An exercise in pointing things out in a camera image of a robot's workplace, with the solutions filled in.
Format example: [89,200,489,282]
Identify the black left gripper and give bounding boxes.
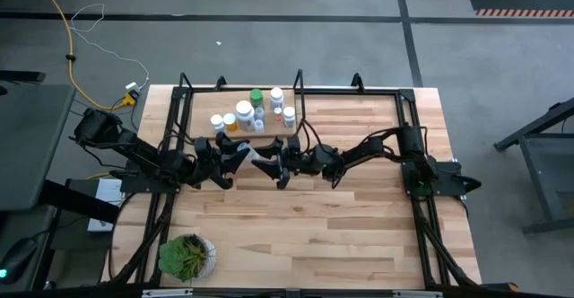
[178,132,250,190]

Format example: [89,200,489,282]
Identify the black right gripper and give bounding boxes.
[250,135,340,190]

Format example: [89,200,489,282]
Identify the orange bottle with white cap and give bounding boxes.
[222,112,239,133]

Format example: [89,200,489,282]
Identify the large white medicine bottle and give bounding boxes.
[235,99,257,133]

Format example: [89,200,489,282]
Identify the white bottle with dark label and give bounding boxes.
[269,86,285,110]

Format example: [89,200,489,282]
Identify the green-capped medicine bottle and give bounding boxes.
[248,88,265,110]

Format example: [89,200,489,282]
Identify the succulent in white pot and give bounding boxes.
[157,233,219,284]

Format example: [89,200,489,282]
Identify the white control box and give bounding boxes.
[85,176,125,233]

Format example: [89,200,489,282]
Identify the black flat beam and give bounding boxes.
[38,179,122,225]

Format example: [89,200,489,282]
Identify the dark grey desk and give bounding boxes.
[0,83,76,213]

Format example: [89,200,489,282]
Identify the black computer mouse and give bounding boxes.
[0,237,39,285]

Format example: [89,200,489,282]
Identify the wooden shelf with black frame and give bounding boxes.
[172,68,309,145]

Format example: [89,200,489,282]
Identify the black metal rig frame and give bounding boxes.
[101,71,483,290]

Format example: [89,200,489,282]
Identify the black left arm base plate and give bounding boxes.
[109,168,180,195]

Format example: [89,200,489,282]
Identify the white floor cable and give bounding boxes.
[69,3,151,92]

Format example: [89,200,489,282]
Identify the grey metal bracket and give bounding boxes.
[142,288,194,298]
[392,290,444,298]

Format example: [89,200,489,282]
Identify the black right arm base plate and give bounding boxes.
[401,159,483,199]

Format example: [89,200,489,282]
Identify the yellow floor cable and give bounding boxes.
[31,0,138,110]

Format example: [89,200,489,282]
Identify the black frame table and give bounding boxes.
[492,96,574,235]

